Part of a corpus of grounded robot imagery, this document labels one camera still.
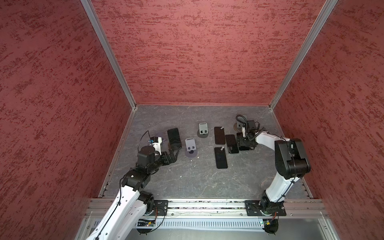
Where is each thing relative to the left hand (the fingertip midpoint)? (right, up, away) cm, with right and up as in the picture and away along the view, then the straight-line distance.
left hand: (173, 154), depth 78 cm
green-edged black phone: (+37, +2, +24) cm, 45 cm away
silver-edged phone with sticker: (+44, +7, +29) cm, 53 cm away
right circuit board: (+49, -34, -6) cm, 60 cm away
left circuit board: (-12, -33, -6) cm, 35 cm away
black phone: (-1, +6, +10) cm, 12 cm away
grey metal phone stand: (+17, +10, +22) cm, 29 cm away
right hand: (+43, +1, +21) cm, 48 cm away
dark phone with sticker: (+29, +7, +26) cm, 40 cm away
